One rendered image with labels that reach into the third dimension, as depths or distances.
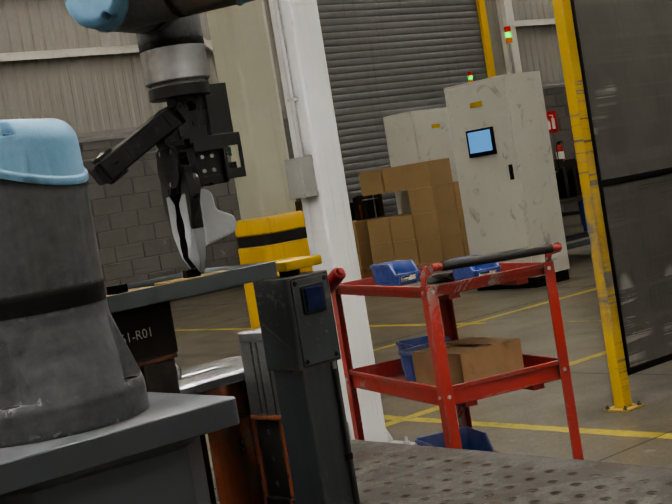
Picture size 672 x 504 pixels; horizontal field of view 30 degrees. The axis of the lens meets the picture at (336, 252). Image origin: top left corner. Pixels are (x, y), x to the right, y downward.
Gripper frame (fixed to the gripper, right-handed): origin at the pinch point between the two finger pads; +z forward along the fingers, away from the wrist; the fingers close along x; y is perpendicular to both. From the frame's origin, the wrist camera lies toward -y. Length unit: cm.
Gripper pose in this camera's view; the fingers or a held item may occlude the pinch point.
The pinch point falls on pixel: (190, 261)
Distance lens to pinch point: 145.2
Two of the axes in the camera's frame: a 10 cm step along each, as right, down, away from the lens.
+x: -4.4, 0.2, 9.0
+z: 1.6, 9.9, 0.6
